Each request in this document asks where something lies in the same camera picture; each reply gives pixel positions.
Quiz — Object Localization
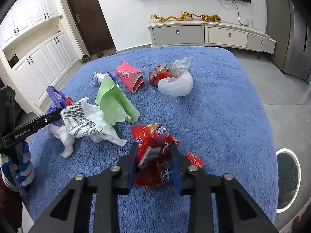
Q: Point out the red snack bag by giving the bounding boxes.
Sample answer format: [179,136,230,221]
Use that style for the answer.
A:
[131,123,204,189]

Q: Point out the white printed plastic bag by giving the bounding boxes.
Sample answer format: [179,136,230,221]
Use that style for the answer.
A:
[61,97,127,146]

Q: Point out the pink paper carton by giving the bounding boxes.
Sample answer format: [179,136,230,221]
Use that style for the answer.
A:
[115,62,144,94]

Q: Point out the white rimmed trash bin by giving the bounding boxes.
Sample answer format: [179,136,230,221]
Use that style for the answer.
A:
[276,148,301,214]

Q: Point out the blue white striped sleeve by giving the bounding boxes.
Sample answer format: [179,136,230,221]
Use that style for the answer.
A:
[1,141,34,193]

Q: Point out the white tissue wad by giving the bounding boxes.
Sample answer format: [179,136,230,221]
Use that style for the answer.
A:
[47,124,75,158]

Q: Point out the purple snack bag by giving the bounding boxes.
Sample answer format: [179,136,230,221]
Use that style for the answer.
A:
[46,86,74,127]

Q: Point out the green paper sheet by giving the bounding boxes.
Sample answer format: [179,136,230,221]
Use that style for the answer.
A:
[95,73,140,126]

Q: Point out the blue fuzzy blanket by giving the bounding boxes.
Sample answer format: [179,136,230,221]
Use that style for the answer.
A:
[25,46,278,220]

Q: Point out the purple white wrapper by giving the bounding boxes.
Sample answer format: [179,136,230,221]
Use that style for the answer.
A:
[90,72,115,86]

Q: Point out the pair of shoes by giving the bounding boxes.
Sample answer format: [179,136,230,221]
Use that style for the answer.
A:
[80,52,104,64]

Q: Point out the red crumpled wrapper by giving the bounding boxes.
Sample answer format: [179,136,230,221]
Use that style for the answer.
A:
[149,63,172,87]

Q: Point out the brown entrance door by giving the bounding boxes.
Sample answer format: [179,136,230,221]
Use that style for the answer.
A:
[66,0,115,58]

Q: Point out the white tv cabinet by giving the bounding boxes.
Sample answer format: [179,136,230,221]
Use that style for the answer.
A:
[147,21,276,54]

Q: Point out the golden tiger figurine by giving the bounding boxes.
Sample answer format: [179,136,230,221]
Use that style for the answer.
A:
[191,13,222,23]

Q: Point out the golden dragon figurine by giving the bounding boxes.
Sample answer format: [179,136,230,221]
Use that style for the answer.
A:
[150,11,192,23]

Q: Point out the grey refrigerator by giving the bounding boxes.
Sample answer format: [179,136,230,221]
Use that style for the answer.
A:
[266,0,310,82]

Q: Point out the white wall cupboards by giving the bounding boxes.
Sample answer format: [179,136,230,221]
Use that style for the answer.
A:
[1,0,82,115]

